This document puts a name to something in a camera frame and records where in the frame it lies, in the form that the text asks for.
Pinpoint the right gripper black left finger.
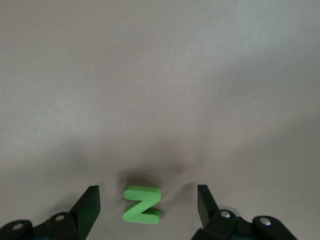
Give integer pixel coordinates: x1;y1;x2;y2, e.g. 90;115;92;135
0;185;101;240

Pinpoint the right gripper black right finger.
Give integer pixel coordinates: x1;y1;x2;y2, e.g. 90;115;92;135
191;184;297;240

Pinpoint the green foam letter N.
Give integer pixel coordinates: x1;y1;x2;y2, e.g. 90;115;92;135
122;185;161;224

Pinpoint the brown table cover mat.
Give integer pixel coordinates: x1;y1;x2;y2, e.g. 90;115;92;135
0;0;320;240

